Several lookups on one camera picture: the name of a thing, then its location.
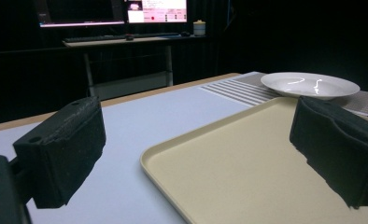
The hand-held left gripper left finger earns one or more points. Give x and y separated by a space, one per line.
67 149

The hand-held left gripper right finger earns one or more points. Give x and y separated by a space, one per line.
337 140

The white ceramic plate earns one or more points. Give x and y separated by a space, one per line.
309 84

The beige plastic tray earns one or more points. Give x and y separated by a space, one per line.
241 161

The desk with white legs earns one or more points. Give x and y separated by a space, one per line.
126 62

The striped grey placemat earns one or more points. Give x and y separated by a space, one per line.
244 90

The black keyboard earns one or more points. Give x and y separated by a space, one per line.
120 37

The black computer mouse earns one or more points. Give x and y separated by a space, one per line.
129 37

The computer monitor with bright screen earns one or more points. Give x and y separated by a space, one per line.
157 11

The white cup with lid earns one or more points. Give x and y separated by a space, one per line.
199 28

